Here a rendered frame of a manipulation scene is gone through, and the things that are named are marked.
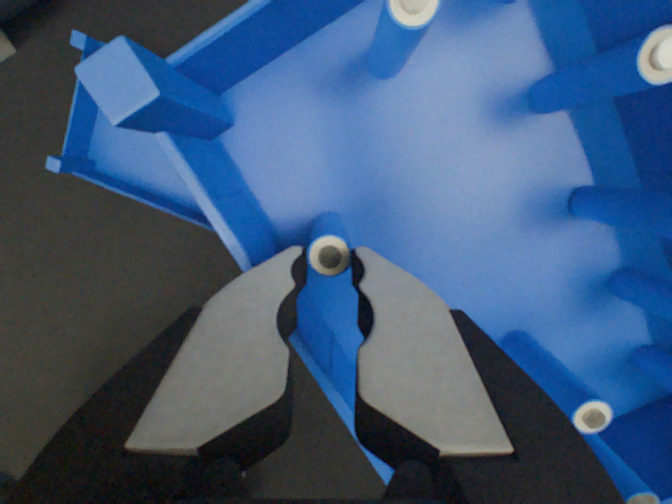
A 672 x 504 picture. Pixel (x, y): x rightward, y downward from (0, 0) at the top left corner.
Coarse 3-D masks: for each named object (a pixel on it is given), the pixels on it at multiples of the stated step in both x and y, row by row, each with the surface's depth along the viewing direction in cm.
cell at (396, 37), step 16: (384, 0) 11; (400, 0) 11; (416, 0) 10; (432, 0) 11; (384, 16) 11; (400, 16) 11; (416, 16) 11; (432, 16) 11; (384, 32) 12; (400, 32) 11; (416, 32) 11; (384, 48) 13; (400, 48) 12; (384, 64) 15; (400, 64) 15
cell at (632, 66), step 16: (656, 32) 11; (624, 48) 12; (640, 48) 11; (656, 48) 11; (576, 64) 14; (592, 64) 13; (608, 64) 12; (624, 64) 11; (640, 64) 11; (656, 64) 11; (544, 80) 16; (560, 80) 15; (576, 80) 14; (592, 80) 13; (608, 80) 12; (624, 80) 12; (640, 80) 11; (656, 80) 11; (544, 96) 16; (560, 96) 15; (576, 96) 14; (592, 96) 13; (608, 96) 13; (544, 112) 17
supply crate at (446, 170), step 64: (256, 0) 12; (320, 0) 14; (448, 0) 16; (576, 0) 16; (640, 0) 14; (128, 64) 10; (192, 64) 13; (256, 64) 16; (320, 64) 17; (448, 64) 17; (512, 64) 17; (128, 128) 11; (192, 128) 14; (256, 128) 18; (320, 128) 17; (384, 128) 17; (448, 128) 17; (512, 128) 17; (576, 128) 17; (640, 128) 16; (192, 192) 13; (256, 192) 18; (320, 192) 18; (384, 192) 18; (448, 192) 18; (512, 192) 18; (256, 256) 15; (384, 256) 19; (448, 256) 19; (512, 256) 19; (576, 256) 19; (640, 256) 19; (320, 320) 19; (512, 320) 20; (576, 320) 20; (640, 320) 20; (320, 384) 15; (640, 384) 21; (640, 448) 20
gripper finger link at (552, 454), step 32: (480, 352) 8; (512, 384) 7; (512, 416) 6; (544, 416) 6; (544, 448) 6; (576, 448) 6; (448, 480) 6; (480, 480) 5; (512, 480) 5; (544, 480) 5; (576, 480) 5; (608, 480) 5
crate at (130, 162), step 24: (96, 48) 48; (72, 120) 51; (96, 120) 55; (72, 144) 52; (96, 144) 56; (120, 144) 56; (144, 144) 56; (48, 168) 50; (72, 168) 52; (96, 168) 57; (120, 168) 57; (144, 168) 57; (168, 168) 57; (120, 192) 53; (144, 192) 57; (168, 192) 58; (192, 216) 56
